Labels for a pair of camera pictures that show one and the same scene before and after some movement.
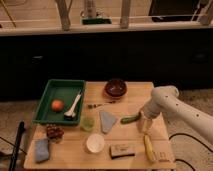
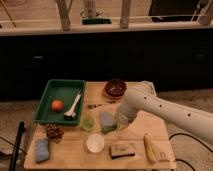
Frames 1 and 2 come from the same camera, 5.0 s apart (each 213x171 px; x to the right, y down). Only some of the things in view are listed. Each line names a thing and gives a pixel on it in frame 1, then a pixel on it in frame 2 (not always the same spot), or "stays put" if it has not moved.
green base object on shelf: x=96 y=21 stays put
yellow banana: x=149 y=148 stays put
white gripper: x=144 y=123 → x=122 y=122
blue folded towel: x=41 y=150 stays put
